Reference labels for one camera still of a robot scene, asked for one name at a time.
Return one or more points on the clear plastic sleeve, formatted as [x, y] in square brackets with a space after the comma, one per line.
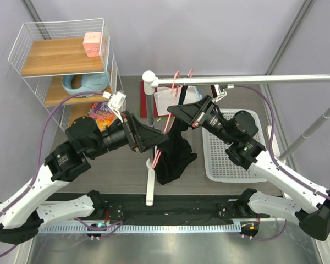
[164, 98]

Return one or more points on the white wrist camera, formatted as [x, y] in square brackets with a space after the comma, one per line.
[115, 102]
[219, 91]

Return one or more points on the dark red paper sheet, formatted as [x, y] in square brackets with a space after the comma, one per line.
[143, 102]

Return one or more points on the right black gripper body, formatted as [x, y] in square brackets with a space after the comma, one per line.
[205, 113]

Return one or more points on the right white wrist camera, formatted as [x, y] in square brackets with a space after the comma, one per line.
[219, 91]

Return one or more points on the white plastic laundry basket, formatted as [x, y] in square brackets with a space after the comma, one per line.
[218, 166]

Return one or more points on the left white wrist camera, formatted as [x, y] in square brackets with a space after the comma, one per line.
[115, 102]

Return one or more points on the white slotted cable duct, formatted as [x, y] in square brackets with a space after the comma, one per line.
[72, 228]

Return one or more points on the light blue cap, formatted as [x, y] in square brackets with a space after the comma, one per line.
[96, 82]

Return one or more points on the pink wire hanger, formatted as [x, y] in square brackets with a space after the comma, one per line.
[174, 90]

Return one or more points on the black tank top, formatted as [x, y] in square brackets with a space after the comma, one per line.
[176, 154]

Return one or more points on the white wire shelf rack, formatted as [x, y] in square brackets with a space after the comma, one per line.
[45, 52]

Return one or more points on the silver clothes rail frame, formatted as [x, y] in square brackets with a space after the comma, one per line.
[236, 79]

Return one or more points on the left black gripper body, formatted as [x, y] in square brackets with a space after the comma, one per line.
[128, 123]

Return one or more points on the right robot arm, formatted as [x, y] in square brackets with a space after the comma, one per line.
[239, 132]

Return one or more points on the Roald Dahl purple book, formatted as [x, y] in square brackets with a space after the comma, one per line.
[102, 114]

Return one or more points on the pink cube box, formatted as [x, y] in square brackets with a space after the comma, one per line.
[91, 43]

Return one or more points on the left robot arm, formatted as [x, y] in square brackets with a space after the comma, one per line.
[23, 215]

